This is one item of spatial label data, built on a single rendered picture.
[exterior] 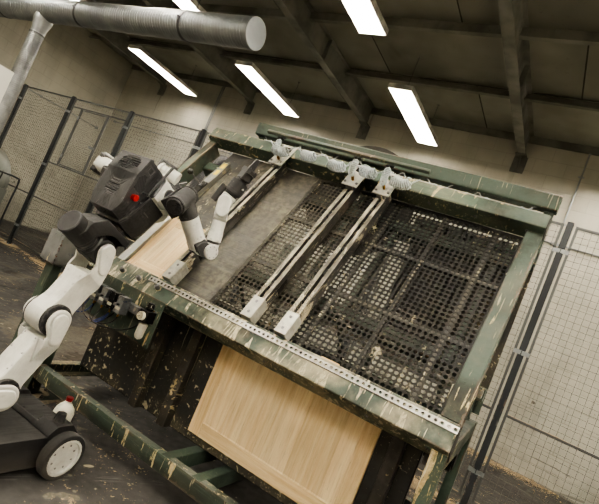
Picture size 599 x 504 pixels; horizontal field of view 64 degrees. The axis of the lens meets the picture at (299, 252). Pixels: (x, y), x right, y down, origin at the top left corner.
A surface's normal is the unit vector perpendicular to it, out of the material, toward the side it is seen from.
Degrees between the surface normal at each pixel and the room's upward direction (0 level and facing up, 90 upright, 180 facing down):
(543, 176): 90
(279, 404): 90
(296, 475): 90
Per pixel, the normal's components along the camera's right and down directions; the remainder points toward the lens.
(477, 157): -0.44, -0.23
